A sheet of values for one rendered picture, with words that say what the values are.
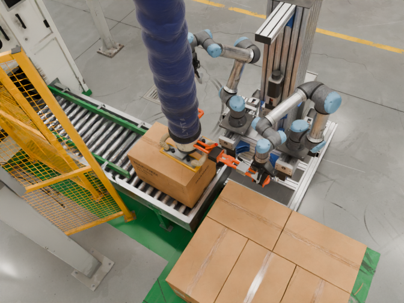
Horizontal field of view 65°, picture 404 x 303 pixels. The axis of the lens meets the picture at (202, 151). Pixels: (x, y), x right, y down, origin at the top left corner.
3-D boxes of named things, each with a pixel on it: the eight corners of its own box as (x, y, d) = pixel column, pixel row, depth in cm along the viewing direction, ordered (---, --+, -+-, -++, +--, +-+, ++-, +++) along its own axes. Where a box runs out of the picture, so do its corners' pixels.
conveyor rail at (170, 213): (19, 133, 361) (9, 122, 345) (22, 130, 363) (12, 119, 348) (189, 231, 276) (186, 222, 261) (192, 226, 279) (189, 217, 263)
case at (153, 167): (138, 178, 295) (126, 153, 262) (164, 147, 313) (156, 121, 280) (192, 208, 272) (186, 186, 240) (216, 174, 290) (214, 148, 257)
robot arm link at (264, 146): (274, 143, 176) (263, 151, 173) (272, 154, 185) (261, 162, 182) (264, 134, 180) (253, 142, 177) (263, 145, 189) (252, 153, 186)
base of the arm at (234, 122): (233, 110, 266) (233, 103, 258) (249, 117, 261) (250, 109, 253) (224, 123, 260) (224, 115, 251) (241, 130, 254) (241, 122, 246)
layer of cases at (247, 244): (173, 291, 274) (165, 279, 242) (229, 199, 319) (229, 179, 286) (308, 382, 230) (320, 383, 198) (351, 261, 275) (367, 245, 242)
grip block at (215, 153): (207, 158, 220) (206, 153, 215) (214, 148, 224) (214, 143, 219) (217, 163, 217) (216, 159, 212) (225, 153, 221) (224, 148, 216)
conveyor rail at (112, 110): (61, 95, 390) (53, 84, 375) (64, 93, 392) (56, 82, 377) (226, 174, 305) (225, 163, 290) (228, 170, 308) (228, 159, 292)
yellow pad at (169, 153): (159, 152, 239) (157, 148, 235) (167, 143, 243) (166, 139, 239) (195, 173, 226) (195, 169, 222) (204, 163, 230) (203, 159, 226)
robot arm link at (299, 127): (297, 126, 239) (300, 114, 228) (311, 137, 232) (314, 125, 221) (285, 134, 235) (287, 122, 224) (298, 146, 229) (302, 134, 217)
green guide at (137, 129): (49, 91, 374) (45, 86, 367) (56, 86, 379) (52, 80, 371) (159, 143, 315) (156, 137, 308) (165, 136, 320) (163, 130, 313)
